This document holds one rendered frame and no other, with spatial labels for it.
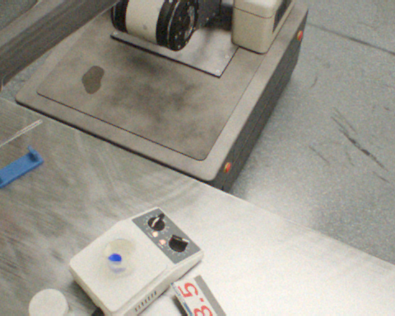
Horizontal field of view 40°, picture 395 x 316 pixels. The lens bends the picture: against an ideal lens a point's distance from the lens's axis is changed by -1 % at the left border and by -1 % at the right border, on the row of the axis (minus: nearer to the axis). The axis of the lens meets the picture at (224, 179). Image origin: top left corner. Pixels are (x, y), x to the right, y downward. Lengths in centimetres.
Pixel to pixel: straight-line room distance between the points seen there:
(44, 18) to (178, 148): 88
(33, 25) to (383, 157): 157
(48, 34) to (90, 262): 37
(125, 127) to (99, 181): 56
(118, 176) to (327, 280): 45
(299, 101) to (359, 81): 28
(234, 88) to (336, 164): 54
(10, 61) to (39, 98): 96
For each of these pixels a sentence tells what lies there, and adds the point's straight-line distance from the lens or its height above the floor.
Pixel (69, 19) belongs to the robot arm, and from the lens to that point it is 79.
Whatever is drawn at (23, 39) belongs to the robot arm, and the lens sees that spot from 81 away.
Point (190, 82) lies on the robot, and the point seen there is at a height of 37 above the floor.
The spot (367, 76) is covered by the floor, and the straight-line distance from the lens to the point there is 236.
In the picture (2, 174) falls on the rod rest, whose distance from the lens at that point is 115.
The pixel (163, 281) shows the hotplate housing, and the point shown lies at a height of 81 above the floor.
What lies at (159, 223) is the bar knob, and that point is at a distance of 99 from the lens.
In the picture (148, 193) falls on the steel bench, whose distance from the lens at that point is 108.
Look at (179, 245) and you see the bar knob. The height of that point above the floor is 80.
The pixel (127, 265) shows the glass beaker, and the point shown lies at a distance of 88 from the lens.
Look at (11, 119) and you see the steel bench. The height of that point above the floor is 75.
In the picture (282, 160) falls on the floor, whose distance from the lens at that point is 203.
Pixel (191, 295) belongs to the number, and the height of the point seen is 77.
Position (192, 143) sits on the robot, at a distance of 161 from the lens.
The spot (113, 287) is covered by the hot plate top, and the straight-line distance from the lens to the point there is 91.
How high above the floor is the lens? 169
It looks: 59 degrees down
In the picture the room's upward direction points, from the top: 4 degrees clockwise
